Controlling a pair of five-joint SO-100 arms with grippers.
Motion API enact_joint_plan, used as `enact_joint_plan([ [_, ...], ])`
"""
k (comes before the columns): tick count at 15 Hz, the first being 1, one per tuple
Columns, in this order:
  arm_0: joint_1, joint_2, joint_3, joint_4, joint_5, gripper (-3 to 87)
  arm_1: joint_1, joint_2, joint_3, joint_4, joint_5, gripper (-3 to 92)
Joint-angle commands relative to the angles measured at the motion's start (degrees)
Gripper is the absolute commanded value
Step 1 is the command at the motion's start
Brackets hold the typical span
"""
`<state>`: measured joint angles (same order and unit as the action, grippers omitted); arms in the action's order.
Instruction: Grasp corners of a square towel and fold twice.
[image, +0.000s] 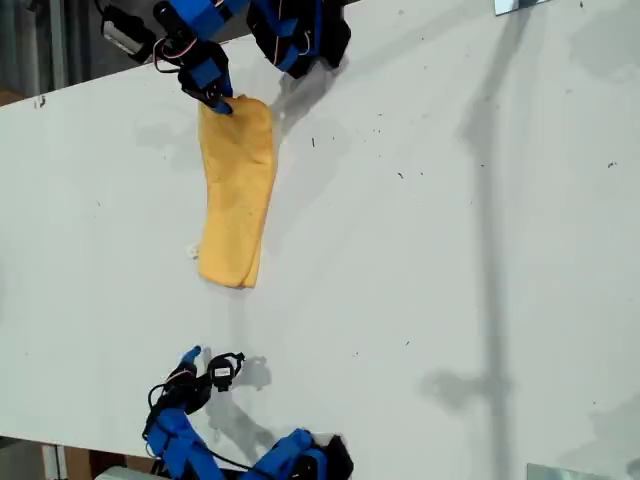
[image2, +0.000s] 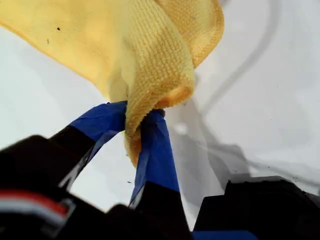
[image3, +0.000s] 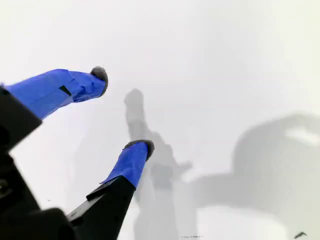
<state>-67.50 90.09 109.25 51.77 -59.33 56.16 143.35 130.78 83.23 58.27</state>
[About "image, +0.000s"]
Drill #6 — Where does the yellow square microfibre towel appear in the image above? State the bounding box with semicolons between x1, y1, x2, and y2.
187;93;277;290

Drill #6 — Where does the white box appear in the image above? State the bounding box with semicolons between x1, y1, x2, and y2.
94;464;156;480

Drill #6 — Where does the white table leg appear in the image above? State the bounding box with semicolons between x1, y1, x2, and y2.
42;443;69;480

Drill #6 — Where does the red white servo wire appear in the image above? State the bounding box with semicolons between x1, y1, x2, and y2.
152;37;194;74

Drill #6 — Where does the grey metal frame post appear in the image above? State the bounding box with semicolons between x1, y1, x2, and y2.
48;0;69;90

